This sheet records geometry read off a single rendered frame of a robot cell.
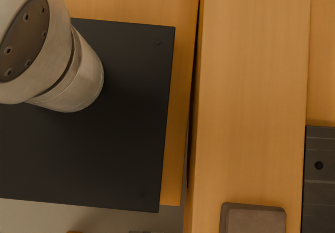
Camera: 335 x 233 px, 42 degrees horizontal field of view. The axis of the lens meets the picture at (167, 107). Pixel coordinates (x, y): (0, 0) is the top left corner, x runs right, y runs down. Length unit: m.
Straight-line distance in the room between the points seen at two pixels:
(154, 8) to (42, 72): 0.31
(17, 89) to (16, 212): 1.25
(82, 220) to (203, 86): 1.02
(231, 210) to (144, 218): 0.96
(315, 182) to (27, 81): 0.39
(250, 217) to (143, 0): 0.32
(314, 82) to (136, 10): 0.26
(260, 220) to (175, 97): 0.20
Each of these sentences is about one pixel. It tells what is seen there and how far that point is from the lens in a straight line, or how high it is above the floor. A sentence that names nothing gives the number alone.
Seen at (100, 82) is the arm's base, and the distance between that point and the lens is 0.54.
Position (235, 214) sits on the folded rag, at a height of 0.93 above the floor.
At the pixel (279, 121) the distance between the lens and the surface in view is 0.58.
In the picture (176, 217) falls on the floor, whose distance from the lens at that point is 1.49.
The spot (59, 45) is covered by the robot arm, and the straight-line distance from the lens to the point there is 0.35.
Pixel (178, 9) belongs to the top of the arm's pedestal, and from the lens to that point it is 0.63.
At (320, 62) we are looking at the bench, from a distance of 0.62.
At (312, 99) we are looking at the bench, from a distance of 0.61.
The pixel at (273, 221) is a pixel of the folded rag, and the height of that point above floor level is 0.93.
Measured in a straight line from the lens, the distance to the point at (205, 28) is 0.57.
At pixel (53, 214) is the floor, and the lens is 1.52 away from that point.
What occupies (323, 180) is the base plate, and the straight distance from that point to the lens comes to 0.60.
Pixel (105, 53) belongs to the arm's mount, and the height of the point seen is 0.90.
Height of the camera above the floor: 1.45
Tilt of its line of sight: 88 degrees down
